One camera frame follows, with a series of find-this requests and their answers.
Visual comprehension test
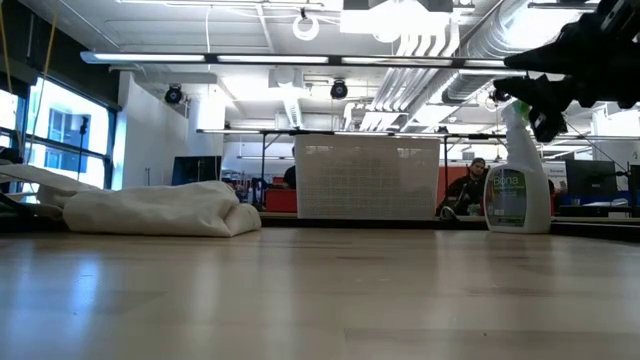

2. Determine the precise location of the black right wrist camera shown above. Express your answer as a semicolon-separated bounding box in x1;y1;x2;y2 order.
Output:
528;105;570;144

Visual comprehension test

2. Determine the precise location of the white garment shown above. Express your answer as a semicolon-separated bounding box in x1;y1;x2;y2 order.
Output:
0;163;263;239

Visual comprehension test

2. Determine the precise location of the red low cabinet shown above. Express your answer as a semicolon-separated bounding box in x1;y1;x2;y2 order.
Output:
264;188;298;214

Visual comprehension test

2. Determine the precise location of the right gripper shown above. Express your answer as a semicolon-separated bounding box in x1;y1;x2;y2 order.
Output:
492;0;640;114

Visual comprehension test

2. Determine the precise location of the white laundry basket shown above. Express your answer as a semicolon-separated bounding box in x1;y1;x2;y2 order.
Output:
293;133;442;221

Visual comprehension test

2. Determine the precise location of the black metal rail stand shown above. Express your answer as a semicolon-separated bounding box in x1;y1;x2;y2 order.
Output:
442;132;507;197

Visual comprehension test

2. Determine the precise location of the long ceiling light fixture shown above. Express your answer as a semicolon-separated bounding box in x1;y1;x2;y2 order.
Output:
79;49;509;70

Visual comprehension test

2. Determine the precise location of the blue-framed window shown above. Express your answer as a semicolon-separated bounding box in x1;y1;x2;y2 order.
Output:
0;74;119;191

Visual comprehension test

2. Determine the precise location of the white ceiling cable loop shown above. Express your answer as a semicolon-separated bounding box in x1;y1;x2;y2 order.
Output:
292;13;321;43

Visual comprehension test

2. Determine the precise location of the black tripod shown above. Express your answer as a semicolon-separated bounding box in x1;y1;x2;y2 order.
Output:
74;114;90;184

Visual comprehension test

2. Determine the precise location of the person behind basket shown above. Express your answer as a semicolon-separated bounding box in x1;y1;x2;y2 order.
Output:
282;145;297;190

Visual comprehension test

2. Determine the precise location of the orange partition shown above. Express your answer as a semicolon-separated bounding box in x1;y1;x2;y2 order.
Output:
438;165;472;206

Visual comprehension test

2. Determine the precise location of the silver ceiling duct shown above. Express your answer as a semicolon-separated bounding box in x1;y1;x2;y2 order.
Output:
442;0;596;105

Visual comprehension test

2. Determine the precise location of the yellow hanging cable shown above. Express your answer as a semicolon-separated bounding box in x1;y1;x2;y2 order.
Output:
24;7;60;166
0;0;14;96

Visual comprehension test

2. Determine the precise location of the white spray bottle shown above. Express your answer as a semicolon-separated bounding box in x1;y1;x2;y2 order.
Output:
482;98;553;235

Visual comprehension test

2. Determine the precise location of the white wall sign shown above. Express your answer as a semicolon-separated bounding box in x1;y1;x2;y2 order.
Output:
544;162;569;192

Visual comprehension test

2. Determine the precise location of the dark background monitor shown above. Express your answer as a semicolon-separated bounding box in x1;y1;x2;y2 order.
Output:
171;155;223;187
565;159;618;197

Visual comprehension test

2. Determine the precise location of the seated person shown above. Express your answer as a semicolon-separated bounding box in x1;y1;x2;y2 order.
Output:
435;157;489;221

